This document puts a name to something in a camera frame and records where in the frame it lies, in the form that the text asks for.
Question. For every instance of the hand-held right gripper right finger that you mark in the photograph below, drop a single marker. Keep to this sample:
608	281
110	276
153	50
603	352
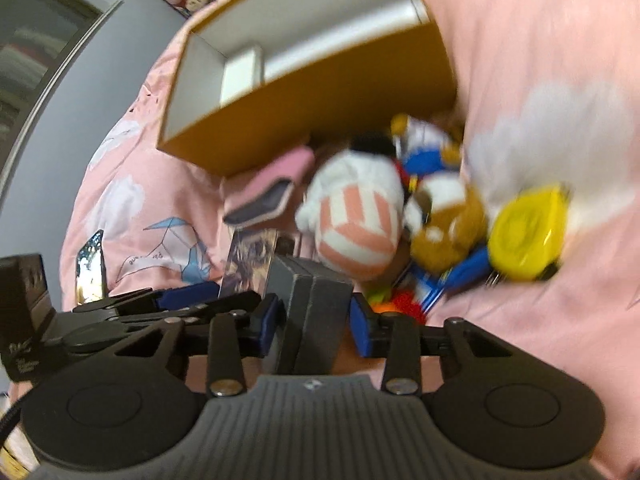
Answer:
361	332

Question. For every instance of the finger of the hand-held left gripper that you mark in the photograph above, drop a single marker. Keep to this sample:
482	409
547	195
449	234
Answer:
187	294
165	321

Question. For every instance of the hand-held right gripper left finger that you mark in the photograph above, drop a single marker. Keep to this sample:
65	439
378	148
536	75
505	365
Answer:
268	332

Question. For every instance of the dark grey box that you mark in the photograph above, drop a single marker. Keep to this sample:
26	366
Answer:
312	315

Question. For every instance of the orange crochet fruit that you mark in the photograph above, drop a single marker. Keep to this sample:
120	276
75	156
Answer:
400	305

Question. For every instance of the white pink-striped plush toy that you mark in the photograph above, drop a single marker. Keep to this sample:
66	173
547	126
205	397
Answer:
350	230

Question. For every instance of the brown plush toy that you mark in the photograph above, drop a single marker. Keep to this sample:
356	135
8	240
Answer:
450	230

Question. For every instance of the pink wallet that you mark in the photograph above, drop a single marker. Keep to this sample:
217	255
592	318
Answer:
270	180

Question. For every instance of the yellow round pouch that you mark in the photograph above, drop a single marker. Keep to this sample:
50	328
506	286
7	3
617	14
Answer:
525	230

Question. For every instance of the blue white duck plush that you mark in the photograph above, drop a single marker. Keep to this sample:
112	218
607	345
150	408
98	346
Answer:
425	137

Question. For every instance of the brown cardboard box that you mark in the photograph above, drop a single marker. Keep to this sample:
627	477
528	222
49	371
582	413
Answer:
325	110

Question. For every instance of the photo card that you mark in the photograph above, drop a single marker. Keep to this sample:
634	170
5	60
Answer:
245	265

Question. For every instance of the glossy holographic card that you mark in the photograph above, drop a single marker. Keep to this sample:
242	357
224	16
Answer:
91	270

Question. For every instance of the blue toy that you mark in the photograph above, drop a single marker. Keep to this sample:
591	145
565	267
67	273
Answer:
465	267

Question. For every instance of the glass cabinet door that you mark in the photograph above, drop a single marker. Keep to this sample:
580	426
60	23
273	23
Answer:
30	60

